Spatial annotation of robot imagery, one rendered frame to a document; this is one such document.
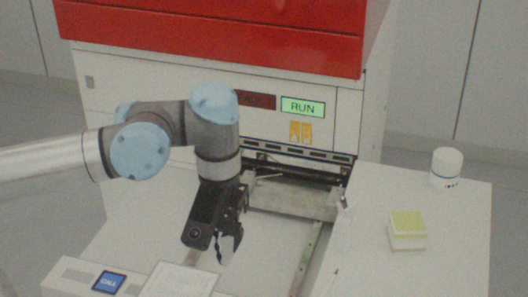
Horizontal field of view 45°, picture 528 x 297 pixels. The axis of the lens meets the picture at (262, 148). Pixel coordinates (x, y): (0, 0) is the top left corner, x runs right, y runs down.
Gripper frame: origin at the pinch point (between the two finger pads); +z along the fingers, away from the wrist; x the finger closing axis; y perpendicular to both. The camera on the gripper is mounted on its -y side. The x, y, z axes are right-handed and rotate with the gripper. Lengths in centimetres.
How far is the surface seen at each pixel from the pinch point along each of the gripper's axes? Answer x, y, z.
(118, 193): 59, 59, 44
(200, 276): 8.3, 8.0, 14.4
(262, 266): 1.0, 27.5, 28.7
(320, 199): -8, 49, 23
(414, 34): -18, 207, 45
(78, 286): 31.8, -1.8, 14.7
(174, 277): 13.5, 6.0, 14.4
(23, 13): 202, 207, 61
